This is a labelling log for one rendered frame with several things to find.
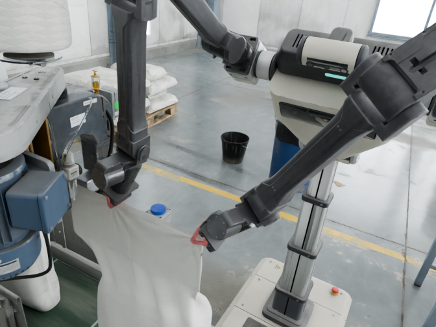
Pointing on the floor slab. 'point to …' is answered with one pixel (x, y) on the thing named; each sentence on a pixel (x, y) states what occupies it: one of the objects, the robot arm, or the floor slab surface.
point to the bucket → (233, 146)
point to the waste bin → (284, 149)
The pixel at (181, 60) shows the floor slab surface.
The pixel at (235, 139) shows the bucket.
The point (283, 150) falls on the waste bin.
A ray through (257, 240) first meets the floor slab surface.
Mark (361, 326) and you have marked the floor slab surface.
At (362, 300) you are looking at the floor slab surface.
